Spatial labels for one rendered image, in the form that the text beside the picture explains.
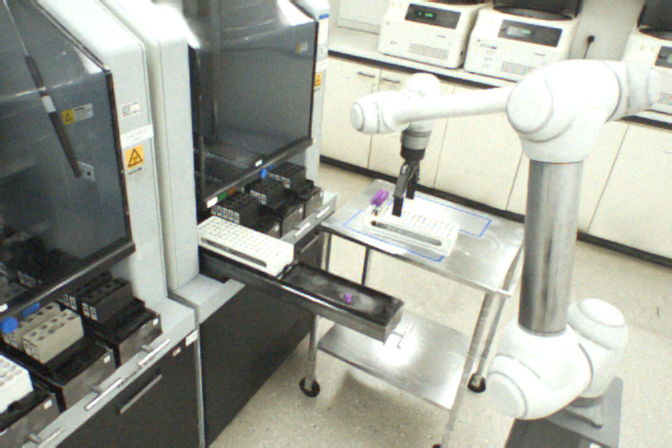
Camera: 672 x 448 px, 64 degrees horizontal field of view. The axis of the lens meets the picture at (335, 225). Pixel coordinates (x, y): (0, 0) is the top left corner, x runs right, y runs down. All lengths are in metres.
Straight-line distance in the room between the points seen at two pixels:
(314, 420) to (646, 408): 1.43
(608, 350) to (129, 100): 1.21
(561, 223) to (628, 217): 2.58
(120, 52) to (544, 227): 0.93
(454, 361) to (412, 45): 2.17
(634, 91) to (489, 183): 2.60
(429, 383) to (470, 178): 1.98
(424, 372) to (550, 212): 1.11
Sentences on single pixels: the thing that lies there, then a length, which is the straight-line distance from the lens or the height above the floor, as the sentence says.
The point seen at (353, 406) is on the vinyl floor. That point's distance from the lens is 2.30.
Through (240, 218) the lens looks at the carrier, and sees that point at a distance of 1.74.
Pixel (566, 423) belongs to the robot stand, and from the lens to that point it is 1.51.
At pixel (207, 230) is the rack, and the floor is 0.86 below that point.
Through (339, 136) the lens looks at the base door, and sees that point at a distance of 4.03.
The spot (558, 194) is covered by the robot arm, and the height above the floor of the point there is 1.29.
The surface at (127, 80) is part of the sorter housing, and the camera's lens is 1.28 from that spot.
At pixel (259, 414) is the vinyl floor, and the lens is 2.25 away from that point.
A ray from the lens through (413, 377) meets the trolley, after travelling 2.06.
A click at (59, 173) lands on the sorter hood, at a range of 1.19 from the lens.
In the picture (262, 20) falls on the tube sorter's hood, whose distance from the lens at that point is 1.69.
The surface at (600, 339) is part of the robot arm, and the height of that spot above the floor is 0.94.
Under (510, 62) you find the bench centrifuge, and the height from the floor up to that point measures 1.02.
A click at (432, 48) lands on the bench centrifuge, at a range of 3.62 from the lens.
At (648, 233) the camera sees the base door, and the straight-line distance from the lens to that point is 3.76.
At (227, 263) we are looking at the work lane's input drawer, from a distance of 1.61.
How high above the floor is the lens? 1.73
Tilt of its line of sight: 31 degrees down
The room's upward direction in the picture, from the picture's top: 6 degrees clockwise
